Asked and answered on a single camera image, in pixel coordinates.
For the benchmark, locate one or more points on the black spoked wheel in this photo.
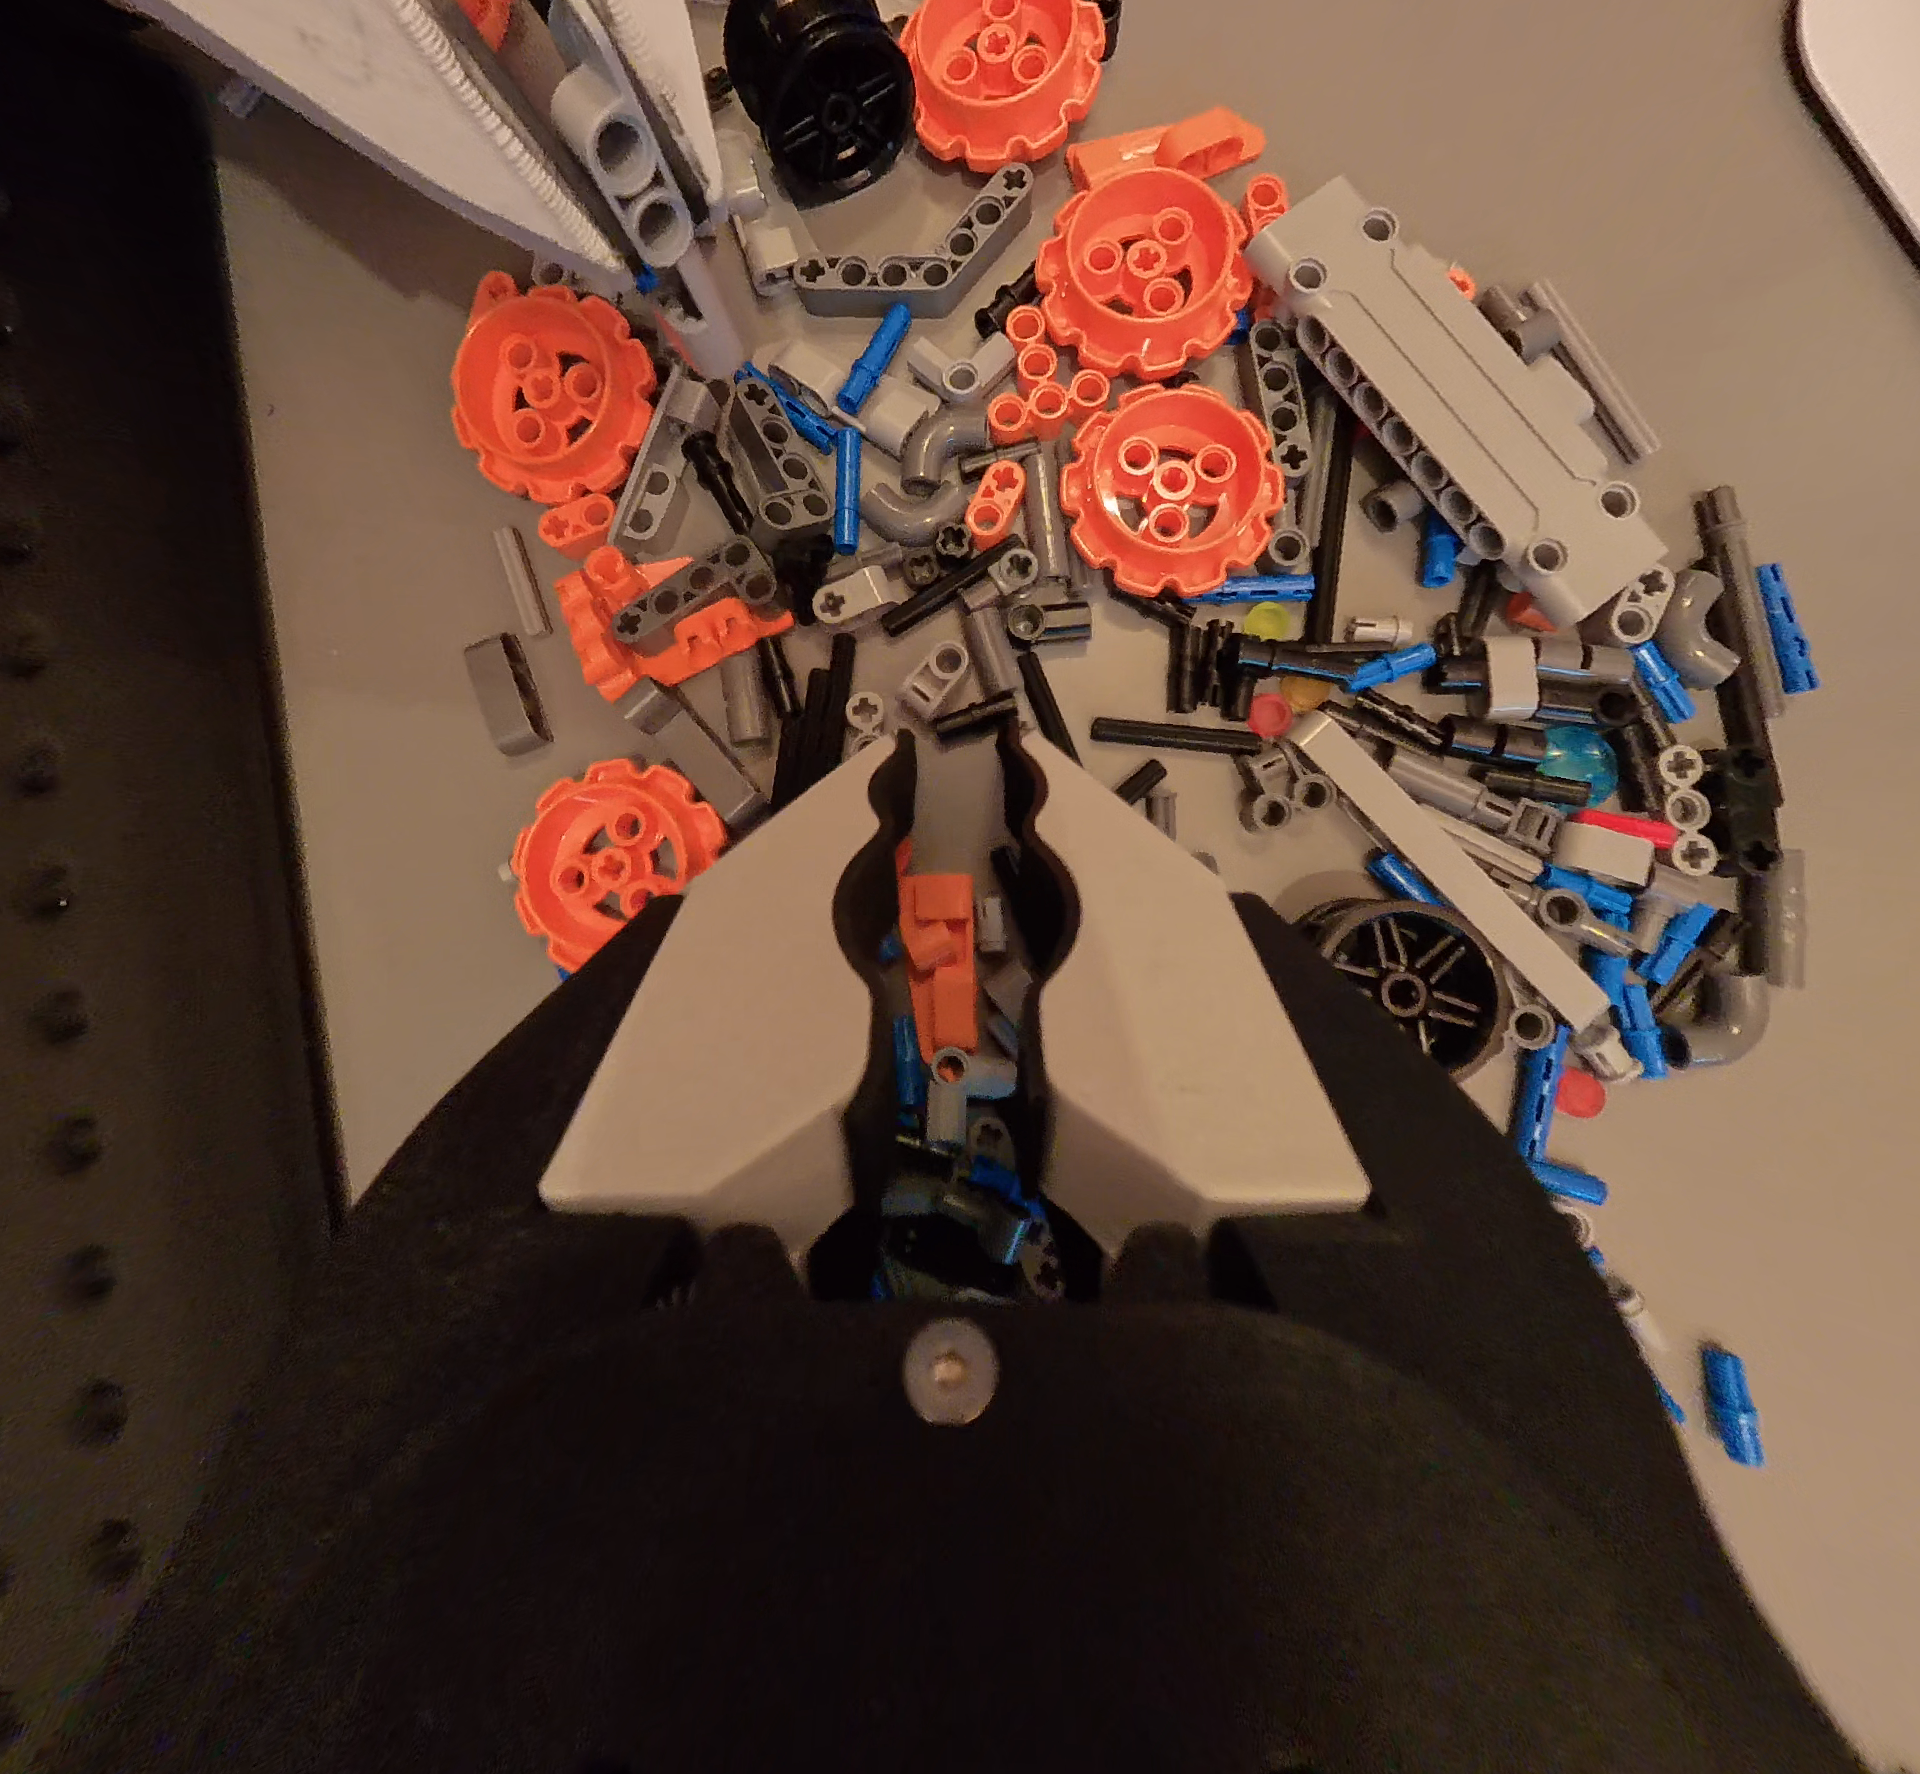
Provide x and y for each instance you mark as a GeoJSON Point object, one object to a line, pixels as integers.
{"type": "Point", "coordinates": [1440, 1010]}

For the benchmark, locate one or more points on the long grey frame piece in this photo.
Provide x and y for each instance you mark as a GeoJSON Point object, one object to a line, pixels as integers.
{"type": "Point", "coordinates": [1440, 394]}

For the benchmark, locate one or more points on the dark grey block piece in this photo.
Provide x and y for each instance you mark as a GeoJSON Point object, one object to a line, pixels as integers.
{"type": "Point", "coordinates": [505, 695]}

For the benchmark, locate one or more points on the pile of plastic building pieces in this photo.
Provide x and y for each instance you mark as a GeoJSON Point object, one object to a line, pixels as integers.
{"type": "Point", "coordinates": [764, 453]}

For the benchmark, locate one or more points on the white book stand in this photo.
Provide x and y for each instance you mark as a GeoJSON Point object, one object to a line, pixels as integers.
{"type": "Point", "coordinates": [1875, 35]}

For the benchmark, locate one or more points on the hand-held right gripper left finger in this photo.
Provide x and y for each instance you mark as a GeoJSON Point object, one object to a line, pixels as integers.
{"type": "Point", "coordinates": [720, 1069]}

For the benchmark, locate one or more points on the orange connector piece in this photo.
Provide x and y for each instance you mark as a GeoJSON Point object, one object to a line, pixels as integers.
{"type": "Point", "coordinates": [936, 950]}

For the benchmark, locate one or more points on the grey beam piece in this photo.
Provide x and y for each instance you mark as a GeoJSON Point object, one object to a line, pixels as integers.
{"type": "Point", "coordinates": [621, 149]}

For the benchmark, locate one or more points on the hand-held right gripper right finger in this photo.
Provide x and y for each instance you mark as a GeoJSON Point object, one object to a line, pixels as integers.
{"type": "Point", "coordinates": [1201, 1055]}

